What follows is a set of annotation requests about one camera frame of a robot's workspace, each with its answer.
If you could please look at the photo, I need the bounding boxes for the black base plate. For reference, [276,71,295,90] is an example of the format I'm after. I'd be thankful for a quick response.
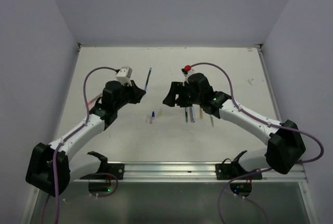
[215,163,263,180]
[81,163,125,180]

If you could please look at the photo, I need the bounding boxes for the right side aluminium rail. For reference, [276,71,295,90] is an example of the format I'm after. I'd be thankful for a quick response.
[255,44,282,122]

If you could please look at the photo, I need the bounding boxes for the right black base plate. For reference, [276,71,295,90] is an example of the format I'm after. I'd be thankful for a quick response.
[215,163,263,180]

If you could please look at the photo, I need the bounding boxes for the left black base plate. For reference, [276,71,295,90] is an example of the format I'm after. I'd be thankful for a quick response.
[81,163,125,180]

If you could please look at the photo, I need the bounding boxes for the dark green pen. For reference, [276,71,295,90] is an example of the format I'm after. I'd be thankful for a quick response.
[185,108,188,123]

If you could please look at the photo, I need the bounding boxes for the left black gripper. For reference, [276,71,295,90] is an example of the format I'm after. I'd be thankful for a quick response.
[114,79,145,110]

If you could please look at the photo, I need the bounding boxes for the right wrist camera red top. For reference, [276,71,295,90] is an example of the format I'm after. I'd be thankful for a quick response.
[181,65,196,84]

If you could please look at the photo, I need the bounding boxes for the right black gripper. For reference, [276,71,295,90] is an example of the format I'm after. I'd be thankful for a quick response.
[163,81,203,107]

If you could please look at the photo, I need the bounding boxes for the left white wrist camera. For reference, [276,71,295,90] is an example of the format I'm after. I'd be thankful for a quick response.
[116,67,132,86]

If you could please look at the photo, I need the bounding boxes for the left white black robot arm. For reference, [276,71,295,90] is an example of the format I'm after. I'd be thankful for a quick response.
[25,81,146,196]

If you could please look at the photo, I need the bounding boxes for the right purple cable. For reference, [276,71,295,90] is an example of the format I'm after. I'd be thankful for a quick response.
[189,62,325,224]

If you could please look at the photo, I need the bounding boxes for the aluminium rail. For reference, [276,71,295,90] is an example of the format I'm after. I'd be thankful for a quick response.
[70,159,308,182]
[255,44,282,122]

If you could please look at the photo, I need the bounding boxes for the aluminium front rail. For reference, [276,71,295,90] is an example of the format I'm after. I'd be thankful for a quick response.
[70,159,308,182]

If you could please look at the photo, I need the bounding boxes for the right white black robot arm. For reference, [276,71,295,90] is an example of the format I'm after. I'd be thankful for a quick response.
[163,73,306,179]

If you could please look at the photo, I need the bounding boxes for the blue pen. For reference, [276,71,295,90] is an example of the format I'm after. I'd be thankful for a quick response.
[144,67,152,91]

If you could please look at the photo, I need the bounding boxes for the purple pen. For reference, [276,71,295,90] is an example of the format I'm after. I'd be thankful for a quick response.
[189,107,195,123]

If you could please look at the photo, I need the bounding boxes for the pink red pen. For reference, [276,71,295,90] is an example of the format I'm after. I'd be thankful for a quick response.
[87,93,102,105]

